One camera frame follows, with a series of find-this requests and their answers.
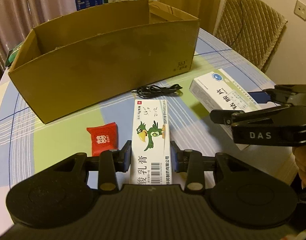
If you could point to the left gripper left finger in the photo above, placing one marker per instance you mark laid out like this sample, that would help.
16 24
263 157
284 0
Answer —
111 162

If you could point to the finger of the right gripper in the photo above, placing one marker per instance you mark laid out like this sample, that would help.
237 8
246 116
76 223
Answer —
276 117
282 94

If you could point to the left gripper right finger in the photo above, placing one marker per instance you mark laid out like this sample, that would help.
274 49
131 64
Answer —
191 162

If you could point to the white green tablet box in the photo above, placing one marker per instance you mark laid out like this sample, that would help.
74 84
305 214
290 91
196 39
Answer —
218 90

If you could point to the white parrot ointment box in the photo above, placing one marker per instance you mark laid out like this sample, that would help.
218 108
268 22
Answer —
151 153

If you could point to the person's right hand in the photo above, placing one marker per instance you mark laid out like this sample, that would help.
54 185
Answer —
300 160

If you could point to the red candy packet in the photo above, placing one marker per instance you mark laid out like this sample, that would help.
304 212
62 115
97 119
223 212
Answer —
103 138

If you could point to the quilted chair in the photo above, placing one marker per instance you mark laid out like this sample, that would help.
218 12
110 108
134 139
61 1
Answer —
253 29

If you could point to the checkered tablecloth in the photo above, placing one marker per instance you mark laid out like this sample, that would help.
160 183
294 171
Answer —
28 146

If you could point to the brown cardboard box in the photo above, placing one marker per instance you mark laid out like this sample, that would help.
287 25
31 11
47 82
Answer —
77 60

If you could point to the green wet wipes pack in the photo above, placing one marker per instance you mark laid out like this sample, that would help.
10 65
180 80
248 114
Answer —
11 55

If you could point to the pink curtain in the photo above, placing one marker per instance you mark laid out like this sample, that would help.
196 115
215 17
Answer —
18 17

